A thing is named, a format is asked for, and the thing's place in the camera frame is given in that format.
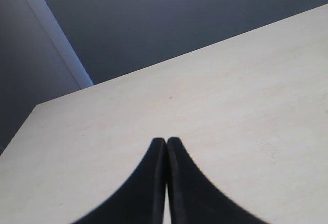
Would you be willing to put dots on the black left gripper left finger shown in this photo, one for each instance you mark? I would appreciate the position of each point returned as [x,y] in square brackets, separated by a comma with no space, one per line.
[141,198]

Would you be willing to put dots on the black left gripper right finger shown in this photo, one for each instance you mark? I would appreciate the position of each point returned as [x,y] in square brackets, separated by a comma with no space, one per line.
[192,197]

